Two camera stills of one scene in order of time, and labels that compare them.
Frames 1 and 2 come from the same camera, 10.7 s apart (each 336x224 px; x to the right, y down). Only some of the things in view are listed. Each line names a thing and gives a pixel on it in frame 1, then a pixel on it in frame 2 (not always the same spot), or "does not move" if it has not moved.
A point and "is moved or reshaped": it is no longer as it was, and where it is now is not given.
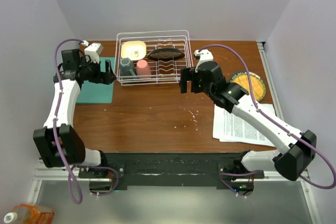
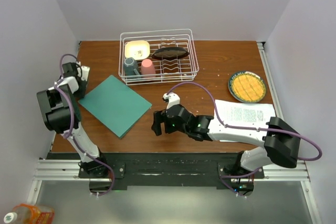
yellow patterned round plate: [259, 86] does not move
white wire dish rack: [151, 57] does not move
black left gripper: [99, 78] → [82, 95]
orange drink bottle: [27, 213] does not move
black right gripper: [188, 74] → [159, 117]
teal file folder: [97, 93] is moved or reshaped
